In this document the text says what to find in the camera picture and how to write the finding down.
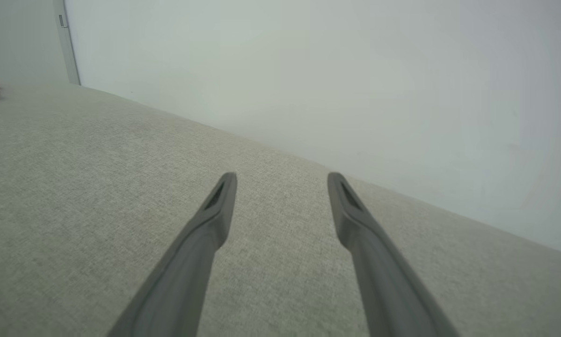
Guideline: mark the small metal door hinge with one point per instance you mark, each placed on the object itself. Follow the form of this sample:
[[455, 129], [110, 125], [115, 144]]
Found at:
[[62, 21]]

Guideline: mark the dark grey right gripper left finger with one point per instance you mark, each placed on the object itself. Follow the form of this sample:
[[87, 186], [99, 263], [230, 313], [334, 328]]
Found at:
[[182, 281]]

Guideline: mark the white door frame post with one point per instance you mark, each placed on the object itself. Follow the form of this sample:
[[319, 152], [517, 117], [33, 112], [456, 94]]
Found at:
[[67, 51]]

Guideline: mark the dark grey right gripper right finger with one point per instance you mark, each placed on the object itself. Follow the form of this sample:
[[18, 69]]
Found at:
[[388, 281]]

